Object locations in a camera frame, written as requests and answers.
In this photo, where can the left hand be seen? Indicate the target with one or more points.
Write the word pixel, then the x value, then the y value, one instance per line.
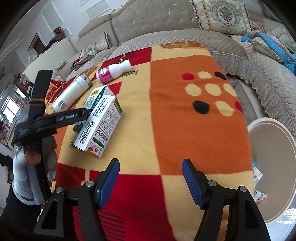
pixel 49 156

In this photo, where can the beige tufted sofa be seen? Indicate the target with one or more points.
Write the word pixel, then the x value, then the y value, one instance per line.
pixel 140 24

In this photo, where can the colourful striped blanket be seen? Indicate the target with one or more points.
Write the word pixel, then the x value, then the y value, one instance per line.
pixel 275 44

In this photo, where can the colourful patterned blanket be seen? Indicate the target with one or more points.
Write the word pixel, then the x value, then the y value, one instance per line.
pixel 177 103

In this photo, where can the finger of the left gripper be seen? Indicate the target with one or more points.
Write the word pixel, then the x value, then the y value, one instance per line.
pixel 61 119

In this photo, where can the white cabinet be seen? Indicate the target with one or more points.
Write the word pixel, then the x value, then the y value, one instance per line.
pixel 49 60

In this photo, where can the milk carton with cow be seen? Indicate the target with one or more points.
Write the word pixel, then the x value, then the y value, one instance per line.
pixel 97 101

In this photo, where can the pink label yogurt bottle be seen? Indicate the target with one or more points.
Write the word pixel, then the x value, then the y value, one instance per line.
pixel 113 71

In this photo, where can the small embroidered cushion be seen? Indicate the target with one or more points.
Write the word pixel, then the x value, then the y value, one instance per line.
pixel 98 45

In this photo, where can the white printed wrapper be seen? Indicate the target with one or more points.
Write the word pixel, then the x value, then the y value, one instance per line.
pixel 257 175

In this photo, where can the large embroidered cushion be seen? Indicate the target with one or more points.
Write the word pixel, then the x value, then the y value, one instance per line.
pixel 228 17

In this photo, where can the white green medicine box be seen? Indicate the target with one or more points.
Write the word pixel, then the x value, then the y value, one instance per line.
pixel 94 144

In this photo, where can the silver tablet box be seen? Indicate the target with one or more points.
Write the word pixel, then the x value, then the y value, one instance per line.
pixel 259 196

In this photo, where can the white thermos bottle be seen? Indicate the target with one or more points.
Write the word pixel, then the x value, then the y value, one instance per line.
pixel 67 98

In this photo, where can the grey edged pillow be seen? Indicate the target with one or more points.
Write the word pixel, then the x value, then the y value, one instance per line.
pixel 266 48

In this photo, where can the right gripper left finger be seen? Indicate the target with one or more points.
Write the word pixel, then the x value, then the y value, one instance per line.
pixel 73 214

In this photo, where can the clothes pile on sofa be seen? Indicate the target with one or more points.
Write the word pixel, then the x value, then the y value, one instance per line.
pixel 80 61

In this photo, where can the beige clothes pile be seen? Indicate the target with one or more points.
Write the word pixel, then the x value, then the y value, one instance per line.
pixel 285 37

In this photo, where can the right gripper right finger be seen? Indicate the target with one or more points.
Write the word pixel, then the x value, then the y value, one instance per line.
pixel 245 221

